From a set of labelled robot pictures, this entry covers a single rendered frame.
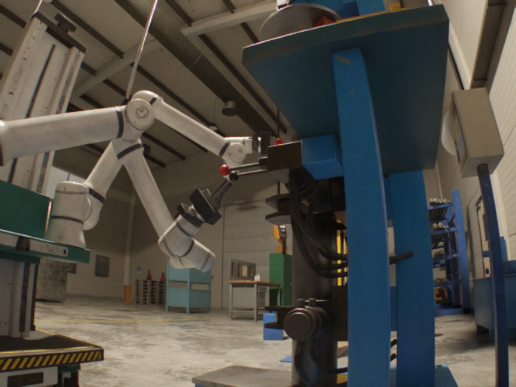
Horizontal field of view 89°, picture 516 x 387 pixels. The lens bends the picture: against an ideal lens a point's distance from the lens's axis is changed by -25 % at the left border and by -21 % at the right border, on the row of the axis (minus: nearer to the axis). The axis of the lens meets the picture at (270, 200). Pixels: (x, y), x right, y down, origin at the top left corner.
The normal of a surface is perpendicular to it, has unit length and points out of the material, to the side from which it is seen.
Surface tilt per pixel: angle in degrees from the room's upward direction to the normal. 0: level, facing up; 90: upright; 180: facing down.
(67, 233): 68
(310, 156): 90
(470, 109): 90
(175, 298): 90
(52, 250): 90
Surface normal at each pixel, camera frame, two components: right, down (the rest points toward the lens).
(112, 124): 0.75, 0.18
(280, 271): -0.40, -0.26
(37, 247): 0.93, -0.10
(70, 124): 0.72, -0.07
